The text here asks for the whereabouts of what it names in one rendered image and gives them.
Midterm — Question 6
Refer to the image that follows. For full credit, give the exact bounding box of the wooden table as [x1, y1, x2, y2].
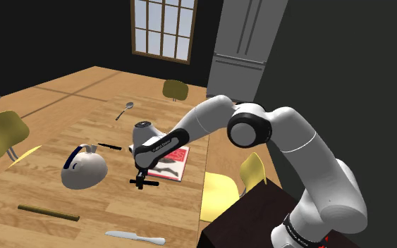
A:
[0, 94, 210, 248]

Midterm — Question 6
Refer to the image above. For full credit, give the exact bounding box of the red and white magazine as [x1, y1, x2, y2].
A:
[128, 144, 190, 182]

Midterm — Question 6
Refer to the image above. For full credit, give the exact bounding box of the black pen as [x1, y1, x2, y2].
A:
[97, 142, 123, 151]

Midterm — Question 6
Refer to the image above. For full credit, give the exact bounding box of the silver table knife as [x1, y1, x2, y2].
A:
[104, 230, 166, 247]

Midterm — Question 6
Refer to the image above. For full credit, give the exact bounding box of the grey metal spoon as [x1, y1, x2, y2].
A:
[115, 101, 135, 121]

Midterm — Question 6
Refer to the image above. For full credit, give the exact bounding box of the yellow-green chair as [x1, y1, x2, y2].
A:
[199, 151, 268, 223]
[161, 79, 190, 103]
[0, 109, 43, 169]

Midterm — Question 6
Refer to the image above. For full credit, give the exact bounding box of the olive wooden stick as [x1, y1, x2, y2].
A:
[17, 204, 80, 223]

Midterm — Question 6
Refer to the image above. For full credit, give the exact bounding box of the dark robot stand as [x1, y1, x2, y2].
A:
[197, 178, 357, 248]

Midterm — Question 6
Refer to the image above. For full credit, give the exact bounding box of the wooden framed window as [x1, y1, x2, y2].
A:
[130, 0, 199, 66]

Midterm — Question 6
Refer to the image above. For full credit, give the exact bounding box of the grey refrigerator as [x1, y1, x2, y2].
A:
[206, 0, 289, 104]

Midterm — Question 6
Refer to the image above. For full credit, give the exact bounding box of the white teapot with blue handle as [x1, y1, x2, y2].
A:
[61, 144, 109, 190]

